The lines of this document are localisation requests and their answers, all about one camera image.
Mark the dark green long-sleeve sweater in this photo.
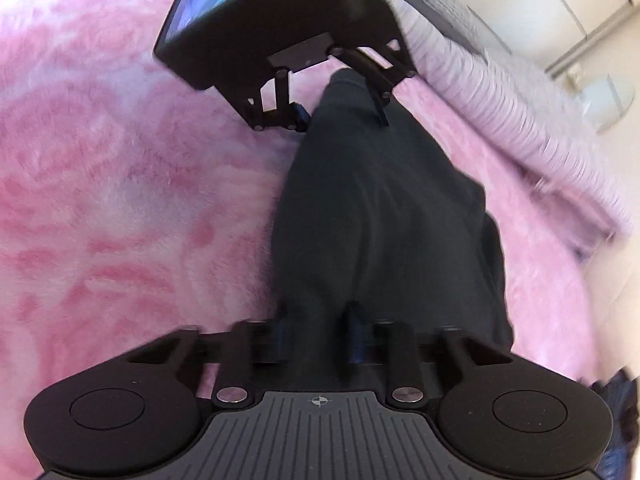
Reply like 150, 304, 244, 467
271, 70, 514, 377

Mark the cream wardrobe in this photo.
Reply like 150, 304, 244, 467
462, 0, 639, 73

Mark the white striped folded duvet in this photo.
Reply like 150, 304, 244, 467
387, 0, 632, 252

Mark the pink floral bed blanket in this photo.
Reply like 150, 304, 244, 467
0, 0, 609, 466

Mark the round glass side table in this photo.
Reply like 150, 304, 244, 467
578, 74, 636, 132

